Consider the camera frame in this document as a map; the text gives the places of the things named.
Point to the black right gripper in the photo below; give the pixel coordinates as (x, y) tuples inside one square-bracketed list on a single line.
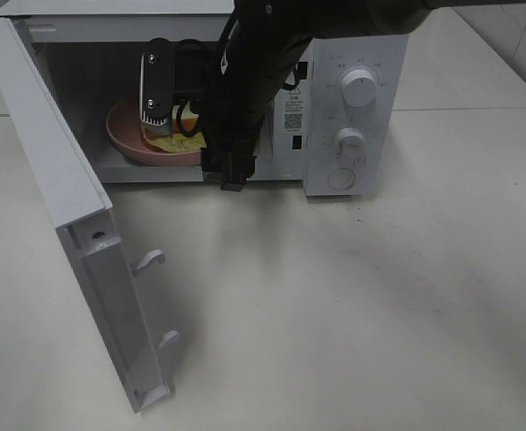
[(237, 80)]

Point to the toast ham cheese sandwich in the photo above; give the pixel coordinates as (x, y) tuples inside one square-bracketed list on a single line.
[(176, 134)]

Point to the pink round plate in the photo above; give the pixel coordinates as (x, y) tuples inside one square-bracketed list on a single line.
[(123, 127)]

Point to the round white door button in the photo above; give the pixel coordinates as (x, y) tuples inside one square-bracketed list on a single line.
[(341, 179)]

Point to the white microwave door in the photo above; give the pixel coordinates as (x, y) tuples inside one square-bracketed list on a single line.
[(81, 212)]

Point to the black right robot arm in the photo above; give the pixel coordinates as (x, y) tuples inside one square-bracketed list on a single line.
[(300, 22)]

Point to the white microwave oven body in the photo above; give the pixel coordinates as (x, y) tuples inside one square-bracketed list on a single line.
[(88, 53)]

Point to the white lower timer knob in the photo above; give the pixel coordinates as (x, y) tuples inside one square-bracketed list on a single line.
[(349, 144)]

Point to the white upper power knob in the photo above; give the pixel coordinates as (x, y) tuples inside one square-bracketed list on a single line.
[(359, 87)]

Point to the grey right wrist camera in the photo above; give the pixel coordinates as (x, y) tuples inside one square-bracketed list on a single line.
[(157, 86)]

